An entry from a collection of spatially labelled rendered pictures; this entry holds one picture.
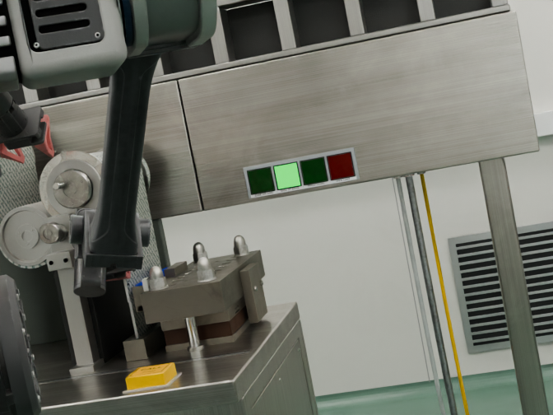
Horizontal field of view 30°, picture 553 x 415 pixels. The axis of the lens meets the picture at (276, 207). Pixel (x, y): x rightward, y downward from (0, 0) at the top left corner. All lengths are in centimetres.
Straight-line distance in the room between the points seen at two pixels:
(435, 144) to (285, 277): 254
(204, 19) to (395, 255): 369
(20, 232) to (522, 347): 116
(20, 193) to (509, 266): 110
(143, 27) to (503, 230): 156
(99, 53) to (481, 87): 139
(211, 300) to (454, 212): 273
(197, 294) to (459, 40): 77
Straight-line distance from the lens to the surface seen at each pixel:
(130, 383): 179
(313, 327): 473
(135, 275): 210
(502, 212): 241
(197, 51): 239
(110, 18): 95
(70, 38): 95
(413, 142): 224
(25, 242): 210
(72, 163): 204
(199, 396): 174
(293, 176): 226
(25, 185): 228
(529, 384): 249
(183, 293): 197
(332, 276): 467
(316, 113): 226
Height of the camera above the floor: 129
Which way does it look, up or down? 4 degrees down
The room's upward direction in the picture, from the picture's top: 11 degrees counter-clockwise
